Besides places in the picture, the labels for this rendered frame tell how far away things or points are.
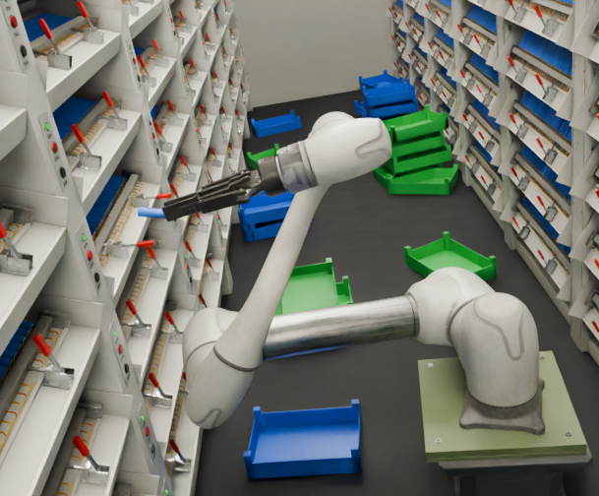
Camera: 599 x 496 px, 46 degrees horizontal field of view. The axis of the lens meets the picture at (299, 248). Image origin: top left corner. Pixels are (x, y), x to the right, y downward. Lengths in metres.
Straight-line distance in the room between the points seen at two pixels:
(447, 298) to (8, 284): 1.02
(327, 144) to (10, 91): 0.54
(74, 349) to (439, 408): 0.88
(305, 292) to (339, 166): 1.24
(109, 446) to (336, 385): 1.04
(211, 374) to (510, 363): 0.62
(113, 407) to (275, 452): 0.76
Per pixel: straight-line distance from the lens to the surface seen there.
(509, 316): 1.54
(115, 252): 1.49
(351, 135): 1.29
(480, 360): 1.57
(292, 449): 2.01
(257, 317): 1.41
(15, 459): 1.02
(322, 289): 2.49
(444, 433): 1.65
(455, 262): 2.79
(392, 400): 2.12
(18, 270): 1.04
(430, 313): 1.67
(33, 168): 1.16
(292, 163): 1.30
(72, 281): 1.23
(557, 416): 1.70
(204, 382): 1.47
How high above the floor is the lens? 1.33
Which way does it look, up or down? 26 degrees down
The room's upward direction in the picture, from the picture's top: 10 degrees counter-clockwise
